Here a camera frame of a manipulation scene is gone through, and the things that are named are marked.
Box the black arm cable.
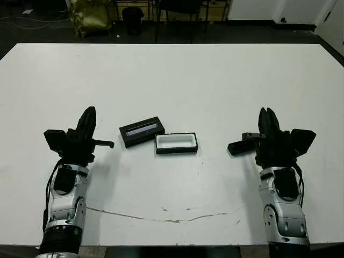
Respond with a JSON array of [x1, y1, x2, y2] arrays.
[[41, 158, 62, 233], [294, 158, 306, 207]]

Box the black box lid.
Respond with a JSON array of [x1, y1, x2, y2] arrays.
[[119, 116, 165, 148]]

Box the yellow-green plastic bag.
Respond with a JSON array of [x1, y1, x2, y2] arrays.
[[68, 0, 112, 38]]

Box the white door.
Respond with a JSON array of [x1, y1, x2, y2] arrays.
[[314, 0, 344, 54]]

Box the slim black camera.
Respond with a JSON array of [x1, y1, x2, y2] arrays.
[[227, 141, 259, 155]]

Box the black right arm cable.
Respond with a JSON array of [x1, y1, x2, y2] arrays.
[[294, 158, 306, 207]]

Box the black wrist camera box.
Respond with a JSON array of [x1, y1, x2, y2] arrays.
[[291, 128, 317, 157], [43, 129, 68, 151]]

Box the black trash bin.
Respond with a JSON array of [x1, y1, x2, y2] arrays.
[[122, 7, 143, 35]]

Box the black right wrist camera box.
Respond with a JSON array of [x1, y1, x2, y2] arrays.
[[291, 128, 317, 157]]

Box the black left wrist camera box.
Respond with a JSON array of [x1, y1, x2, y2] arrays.
[[43, 129, 68, 151]]

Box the black office chair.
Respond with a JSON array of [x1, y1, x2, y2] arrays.
[[154, 0, 209, 44]]

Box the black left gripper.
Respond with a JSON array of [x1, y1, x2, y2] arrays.
[[58, 106, 115, 166]]

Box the wooden crate green straps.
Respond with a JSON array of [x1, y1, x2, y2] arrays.
[[139, 0, 155, 22], [160, 5, 231, 23]]

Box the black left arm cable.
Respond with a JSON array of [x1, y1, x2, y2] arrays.
[[41, 158, 62, 233]]

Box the black box base white insert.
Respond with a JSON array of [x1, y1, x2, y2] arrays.
[[155, 132, 199, 155]]

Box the white floor cable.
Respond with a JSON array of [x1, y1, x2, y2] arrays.
[[0, 12, 71, 31]]

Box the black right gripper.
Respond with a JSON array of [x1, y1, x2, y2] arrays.
[[241, 107, 299, 168]]

